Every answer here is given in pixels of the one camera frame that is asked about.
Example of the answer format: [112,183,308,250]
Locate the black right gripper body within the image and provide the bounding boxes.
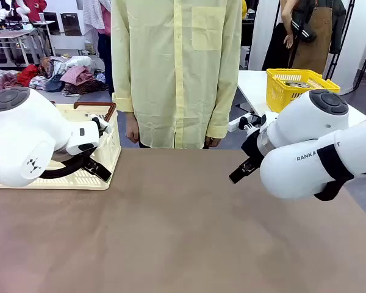
[240,130,265,167]

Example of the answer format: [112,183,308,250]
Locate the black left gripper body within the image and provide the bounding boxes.
[67,150,96,168]

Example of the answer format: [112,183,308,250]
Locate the person's left forearm yellow sleeve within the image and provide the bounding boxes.
[206,76,240,140]

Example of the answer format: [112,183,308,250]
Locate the person's right forearm yellow sleeve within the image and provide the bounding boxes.
[111,54,135,113]

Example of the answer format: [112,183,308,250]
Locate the yellow plastic basket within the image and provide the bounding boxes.
[265,68,342,114]

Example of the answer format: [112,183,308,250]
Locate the person's left hand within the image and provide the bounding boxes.
[203,136,223,150]

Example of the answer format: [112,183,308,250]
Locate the person's right hand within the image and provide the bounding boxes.
[125,111,140,143]

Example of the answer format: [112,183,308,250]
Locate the white round-cornered table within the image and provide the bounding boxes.
[228,70,366,133]

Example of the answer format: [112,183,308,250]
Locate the pile of colourful clothes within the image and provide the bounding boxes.
[0,54,109,97]

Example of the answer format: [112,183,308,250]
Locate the person in yellow shirt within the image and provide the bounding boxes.
[110,0,243,150]

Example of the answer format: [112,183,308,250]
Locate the person in pink top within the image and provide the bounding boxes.
[82,0,114,96]

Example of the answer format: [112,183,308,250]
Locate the mannequin with brown apron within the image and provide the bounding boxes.
[270,0,347,74]

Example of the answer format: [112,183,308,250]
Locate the black appliance box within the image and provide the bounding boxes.
[60,12,83,37]
[43,12,62,36]

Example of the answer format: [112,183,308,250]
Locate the grey background table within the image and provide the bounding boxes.
[0,29,55,70]

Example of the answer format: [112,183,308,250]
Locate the person in red top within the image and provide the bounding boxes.
[13,0,48,22]

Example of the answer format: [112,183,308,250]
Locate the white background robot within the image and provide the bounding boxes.
[0,0,32,23]

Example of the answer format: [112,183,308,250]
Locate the cream shopping basket brown handles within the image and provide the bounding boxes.
[0,101,122,190]

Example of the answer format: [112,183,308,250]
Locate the black cable hose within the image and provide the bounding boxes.
[38,153,92,179]

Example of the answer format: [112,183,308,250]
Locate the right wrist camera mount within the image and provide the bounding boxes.
[237,112,279,132]

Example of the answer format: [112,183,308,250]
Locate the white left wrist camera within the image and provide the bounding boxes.
[90,113,111,137]

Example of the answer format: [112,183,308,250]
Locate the black cable strap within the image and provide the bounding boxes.
[313,143,355,202]

